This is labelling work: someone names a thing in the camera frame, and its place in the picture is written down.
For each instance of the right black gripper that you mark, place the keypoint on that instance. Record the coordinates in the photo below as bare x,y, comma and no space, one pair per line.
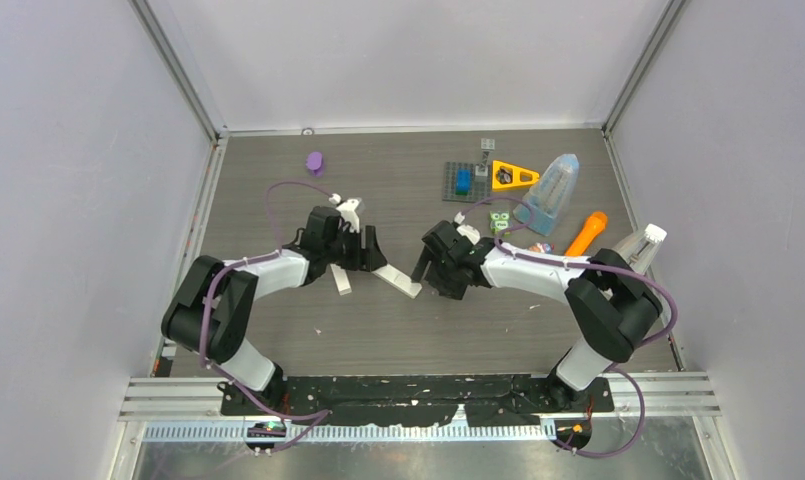
453,290

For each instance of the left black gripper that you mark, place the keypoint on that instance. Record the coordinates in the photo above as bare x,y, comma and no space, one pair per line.
368,259

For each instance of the slim white remote control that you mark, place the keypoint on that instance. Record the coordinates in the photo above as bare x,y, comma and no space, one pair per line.
341,280

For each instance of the white air conditioner remote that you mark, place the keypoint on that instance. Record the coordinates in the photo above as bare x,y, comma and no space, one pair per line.
399,280

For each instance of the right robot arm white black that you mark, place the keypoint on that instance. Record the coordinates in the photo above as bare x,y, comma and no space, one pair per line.
613,306

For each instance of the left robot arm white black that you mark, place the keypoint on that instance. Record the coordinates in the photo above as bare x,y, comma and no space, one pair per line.
211,310

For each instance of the green owl toy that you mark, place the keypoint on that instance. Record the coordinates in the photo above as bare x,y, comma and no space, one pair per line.
500,222

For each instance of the grey lego baseplate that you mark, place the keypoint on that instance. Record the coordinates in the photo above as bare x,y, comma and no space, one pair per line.
479,190

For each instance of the blue lego brick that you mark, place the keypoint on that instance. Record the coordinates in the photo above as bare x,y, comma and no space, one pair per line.
463,182

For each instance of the yellow triangle toy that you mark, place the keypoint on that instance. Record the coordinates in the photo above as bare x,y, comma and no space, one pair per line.
506,176

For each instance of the purple plastic toy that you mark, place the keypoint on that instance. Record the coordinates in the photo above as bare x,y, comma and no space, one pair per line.
315,163

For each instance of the small figurine bottle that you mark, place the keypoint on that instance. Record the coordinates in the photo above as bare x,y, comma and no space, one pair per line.
545,248

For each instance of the grey lego piece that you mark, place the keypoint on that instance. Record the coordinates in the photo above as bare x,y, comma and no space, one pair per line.
485,156

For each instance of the orange toy microphone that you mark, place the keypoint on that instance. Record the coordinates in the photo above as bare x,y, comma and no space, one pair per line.
593,226

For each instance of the white metronome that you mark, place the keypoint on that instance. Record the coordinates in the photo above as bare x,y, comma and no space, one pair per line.
640,248

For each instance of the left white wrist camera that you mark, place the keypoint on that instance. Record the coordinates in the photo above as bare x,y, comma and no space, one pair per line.
350,210

